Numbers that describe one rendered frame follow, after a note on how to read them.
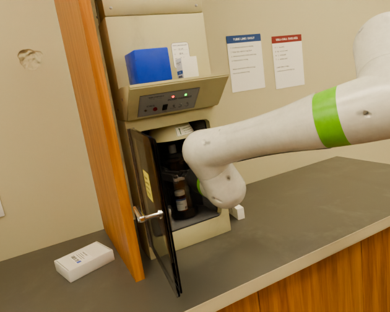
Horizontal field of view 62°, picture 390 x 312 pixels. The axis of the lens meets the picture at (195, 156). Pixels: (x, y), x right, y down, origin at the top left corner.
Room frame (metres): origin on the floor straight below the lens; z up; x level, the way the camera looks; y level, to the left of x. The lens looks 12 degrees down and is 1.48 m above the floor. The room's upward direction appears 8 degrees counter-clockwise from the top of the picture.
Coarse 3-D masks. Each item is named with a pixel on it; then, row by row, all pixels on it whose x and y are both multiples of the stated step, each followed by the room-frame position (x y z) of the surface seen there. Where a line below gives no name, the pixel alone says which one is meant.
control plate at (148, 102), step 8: (144, 96) 0.92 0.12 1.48; (152, 96) 0.93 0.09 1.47; (160, 96) 0.95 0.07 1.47; (168, 96) 0.96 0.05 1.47; (176, 96) 0.98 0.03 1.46; (184, 96) 0.99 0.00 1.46; (192, 96) 1.01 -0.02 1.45; (144, 104) 0.94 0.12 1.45; (152, 104) 0.96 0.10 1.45; (160, 104) 0.97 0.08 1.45; (168, 104) 0.99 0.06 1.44; (176, 104) 1.00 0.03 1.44; (184, 104) 1.02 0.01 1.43; (192, 104) 1.03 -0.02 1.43; (144, 112) 0.97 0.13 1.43; (152, 112) 0.98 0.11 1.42; (160, 112) 1.00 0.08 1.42
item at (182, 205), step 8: (160, 160) 1.13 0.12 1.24; (168, 168) 1.12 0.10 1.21; (176, 168) 1.11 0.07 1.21; (184, 168) 1.12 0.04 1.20; (168, 184) 1.12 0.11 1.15; (176, 184) 1.11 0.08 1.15; (184, 184) 1.11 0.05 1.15; (168, 192) 1.13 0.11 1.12; (176, 192) 1.11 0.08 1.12; (184, 192) 1.11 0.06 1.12; (192, 192) 1.13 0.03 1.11; (176, 200) 1.11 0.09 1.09; (184, 200) 1.10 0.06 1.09; (192, 200) 1.12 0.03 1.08; (176, 208) 1.11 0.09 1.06; (184, 208) 1.10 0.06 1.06; (192, 208) 1.11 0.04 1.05
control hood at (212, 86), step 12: (144, 84) 0.90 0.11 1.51; (156, 84) 0.91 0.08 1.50; (168, 84) 0.93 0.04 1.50; (180, 84) 0.95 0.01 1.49; (192, 84) 0.97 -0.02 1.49; (204, 84) 1.00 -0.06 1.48; (216, 84) 1.02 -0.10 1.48; (120, 96) 0.98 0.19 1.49; (132, 96) 0.90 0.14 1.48; (204, 96) 1.03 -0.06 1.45; (216, 96) 1.06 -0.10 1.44; (132, 108) 0.94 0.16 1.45; (192, 108) 1.05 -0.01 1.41; (132, 120) 0.97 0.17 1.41
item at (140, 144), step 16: (144, 144) 0.76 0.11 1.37; (144, 160) 0.80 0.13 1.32; (144, 192) 0.89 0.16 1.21; (160, 192) 0.68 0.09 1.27; (144, 208) 0.95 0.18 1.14; (160, 208) 0.70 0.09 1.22; (160, 224) 0.73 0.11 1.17; (160, 240) 0.77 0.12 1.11; (160, 256) 0.82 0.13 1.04; (176, 288) 0.68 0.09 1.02
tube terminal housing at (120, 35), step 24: (120, 24) 1.00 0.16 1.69; (144, 24) 1.03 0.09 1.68; (168, 24) 1.07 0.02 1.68; (192, 24) 1.10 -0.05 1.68; (120, 48) 1.00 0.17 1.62; (144, 48) 1.03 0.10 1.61; (168, 48) 1.06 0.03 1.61; (192, 48) 1.10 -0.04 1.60; (120, 72) 0.99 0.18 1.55; (120, 120) 1.05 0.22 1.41; (144, 120) 1.01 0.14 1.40; (168, 120) 1.05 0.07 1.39; (192, 120) 1.08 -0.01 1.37; (216, 120) 1.12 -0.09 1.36; (144, 240) 1.02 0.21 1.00; (192, 240) 1.05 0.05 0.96
